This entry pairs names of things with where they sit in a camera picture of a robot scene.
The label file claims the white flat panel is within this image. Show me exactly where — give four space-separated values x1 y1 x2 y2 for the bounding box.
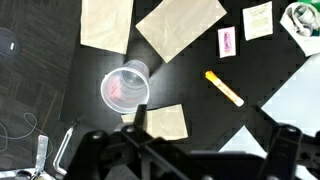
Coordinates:
218 53 320 161

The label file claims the clear plastic measuring cup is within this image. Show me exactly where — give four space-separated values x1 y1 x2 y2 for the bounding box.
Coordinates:
100 59 151 115

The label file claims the black round floor device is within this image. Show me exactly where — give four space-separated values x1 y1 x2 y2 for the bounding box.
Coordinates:
0 27 23 59

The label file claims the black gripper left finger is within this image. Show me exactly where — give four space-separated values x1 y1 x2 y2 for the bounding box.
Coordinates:
63 103 191 180

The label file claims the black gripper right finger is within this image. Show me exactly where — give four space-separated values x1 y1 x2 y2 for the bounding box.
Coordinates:
256 104 320 180

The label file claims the orange and white marker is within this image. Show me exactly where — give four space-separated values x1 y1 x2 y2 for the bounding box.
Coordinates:
204 70 245 108

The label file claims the silver tripod with white heads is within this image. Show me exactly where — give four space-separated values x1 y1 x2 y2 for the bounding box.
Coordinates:
0 134 56 180

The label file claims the thin grey floor cable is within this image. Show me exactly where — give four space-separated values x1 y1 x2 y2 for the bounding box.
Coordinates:
0 112 54 161

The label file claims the white cloth bag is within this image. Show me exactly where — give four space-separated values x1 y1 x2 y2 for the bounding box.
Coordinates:
279 1 320 58

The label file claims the large beige paper napkin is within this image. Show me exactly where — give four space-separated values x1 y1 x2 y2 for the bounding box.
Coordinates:
135 0 228 64

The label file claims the pale yellow printed packet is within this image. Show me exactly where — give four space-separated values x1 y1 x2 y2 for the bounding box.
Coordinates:
242 1 274 42

